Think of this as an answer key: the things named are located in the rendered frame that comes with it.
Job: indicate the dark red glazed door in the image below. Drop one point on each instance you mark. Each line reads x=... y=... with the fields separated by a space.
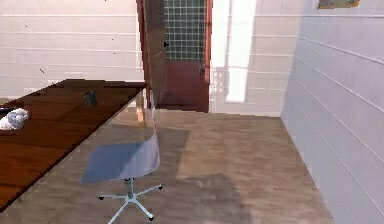
x=186 y=83

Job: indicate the dark brown wooden table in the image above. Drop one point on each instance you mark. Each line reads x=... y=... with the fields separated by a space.
x=56 y=126

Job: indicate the white crumpled object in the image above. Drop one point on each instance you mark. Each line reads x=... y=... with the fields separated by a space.
x=14 y=119

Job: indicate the translucent blue swivel chair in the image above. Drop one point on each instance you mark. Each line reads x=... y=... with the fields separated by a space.
x=123 y=160

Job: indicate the framed wall picture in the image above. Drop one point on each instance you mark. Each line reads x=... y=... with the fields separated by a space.
x=338 y=3

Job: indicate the small dark grey object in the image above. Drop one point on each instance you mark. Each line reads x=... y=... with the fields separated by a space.
x=90 y=98

